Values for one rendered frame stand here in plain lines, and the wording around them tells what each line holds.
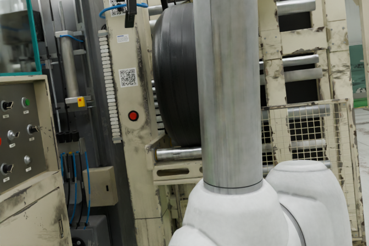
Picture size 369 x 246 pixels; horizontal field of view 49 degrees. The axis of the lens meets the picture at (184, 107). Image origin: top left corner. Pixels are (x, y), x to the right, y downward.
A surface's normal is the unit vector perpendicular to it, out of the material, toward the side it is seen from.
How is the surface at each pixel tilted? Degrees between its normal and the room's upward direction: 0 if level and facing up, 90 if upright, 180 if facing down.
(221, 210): 60
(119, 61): 90
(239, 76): 96
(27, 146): 90
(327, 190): 65
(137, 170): 90
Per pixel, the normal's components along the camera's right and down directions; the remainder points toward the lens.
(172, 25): -0.22, -0.56
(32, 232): 0.98, -0.11
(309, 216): 0.28, -0.42
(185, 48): -0.21, -0.24
